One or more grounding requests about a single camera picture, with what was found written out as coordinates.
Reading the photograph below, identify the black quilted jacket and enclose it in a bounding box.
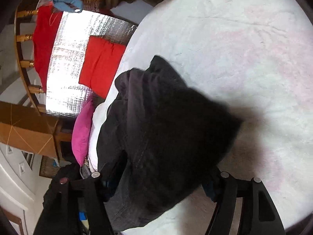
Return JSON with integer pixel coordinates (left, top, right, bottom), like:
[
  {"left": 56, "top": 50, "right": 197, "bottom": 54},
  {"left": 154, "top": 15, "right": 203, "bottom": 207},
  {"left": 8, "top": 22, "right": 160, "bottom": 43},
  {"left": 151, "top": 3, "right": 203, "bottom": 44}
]
[{"left": 97, "top": 56, "right": 242, "bottom": 231}]

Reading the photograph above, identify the black coat pile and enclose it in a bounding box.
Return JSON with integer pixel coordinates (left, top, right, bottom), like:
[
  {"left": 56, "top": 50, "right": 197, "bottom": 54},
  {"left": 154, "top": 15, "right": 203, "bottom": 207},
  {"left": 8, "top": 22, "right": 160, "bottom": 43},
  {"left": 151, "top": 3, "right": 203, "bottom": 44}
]
[{"left": 42, "top": 163, "right": 82, "bottom": 209}]

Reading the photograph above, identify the grey garment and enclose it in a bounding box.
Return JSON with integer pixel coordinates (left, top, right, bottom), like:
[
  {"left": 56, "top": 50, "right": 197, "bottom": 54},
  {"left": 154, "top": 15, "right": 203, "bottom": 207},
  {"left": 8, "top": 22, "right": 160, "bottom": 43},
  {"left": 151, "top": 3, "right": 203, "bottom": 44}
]
[{"left": 80, "top": 164, "right": 91, "bottom": 179}]

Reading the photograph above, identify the blue jacket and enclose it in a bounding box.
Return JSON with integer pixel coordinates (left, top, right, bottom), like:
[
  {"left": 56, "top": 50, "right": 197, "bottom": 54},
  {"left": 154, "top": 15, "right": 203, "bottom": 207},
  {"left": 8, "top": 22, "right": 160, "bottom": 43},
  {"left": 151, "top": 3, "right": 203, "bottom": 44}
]
[{"left": 78, "top": 212, "right": 87, "bottom": 221}]

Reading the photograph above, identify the pink pillow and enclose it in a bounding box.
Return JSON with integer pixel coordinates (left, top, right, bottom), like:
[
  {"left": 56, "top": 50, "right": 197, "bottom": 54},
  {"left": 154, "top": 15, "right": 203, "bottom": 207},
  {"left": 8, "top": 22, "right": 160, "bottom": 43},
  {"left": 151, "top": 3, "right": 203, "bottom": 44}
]
[{"left": 72, "top": 99, "right": 94, "bottom": 167}]

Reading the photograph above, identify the brown curved column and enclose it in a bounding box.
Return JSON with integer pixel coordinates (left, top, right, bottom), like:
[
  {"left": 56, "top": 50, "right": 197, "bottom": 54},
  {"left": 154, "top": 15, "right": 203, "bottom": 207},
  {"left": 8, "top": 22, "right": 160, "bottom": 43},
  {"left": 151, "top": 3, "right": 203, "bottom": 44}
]
[{"left": 1, "top": 101, "right": 72, "bottom": 160}]

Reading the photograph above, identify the silver foil headboard panel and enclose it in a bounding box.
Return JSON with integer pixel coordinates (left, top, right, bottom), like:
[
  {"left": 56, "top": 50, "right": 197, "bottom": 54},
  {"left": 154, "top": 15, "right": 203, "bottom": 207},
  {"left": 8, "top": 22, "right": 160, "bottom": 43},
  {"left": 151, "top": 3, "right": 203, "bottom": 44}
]
[{"left": 46, "top": 11, "right": 137, "bottom": 118}]

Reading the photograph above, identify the red pillow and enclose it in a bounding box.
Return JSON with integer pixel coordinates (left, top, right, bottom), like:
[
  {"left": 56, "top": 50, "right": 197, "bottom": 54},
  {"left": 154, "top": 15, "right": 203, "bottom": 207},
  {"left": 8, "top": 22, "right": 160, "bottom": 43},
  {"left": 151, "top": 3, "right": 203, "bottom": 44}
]
[{"left": 79, "top": 36, "right": 126, "bottom": 99}]

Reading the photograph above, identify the wooden stair railing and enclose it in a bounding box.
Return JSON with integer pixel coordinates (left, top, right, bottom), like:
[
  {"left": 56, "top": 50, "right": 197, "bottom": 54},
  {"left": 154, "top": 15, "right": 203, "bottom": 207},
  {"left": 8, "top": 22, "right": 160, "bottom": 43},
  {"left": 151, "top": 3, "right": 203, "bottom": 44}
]
[{"left": 13, "top": 0, "right": 46, "bottom": 113}]

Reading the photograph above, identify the white bed blanket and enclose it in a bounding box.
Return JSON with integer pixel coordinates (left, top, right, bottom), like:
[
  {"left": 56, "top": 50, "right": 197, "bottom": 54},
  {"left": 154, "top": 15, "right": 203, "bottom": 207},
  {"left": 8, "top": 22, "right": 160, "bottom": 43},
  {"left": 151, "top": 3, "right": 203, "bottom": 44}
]
[{"left": 87, "top": 0, "right": 313, "bottom": 235}]

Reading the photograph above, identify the red cloth on headboard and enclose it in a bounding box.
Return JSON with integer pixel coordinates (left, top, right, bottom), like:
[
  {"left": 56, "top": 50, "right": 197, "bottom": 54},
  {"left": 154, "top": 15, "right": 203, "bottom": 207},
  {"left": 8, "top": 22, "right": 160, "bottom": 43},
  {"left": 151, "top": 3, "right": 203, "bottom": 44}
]
[{"left": 32, "top": 6, "right": 63, "bottom": 92}]

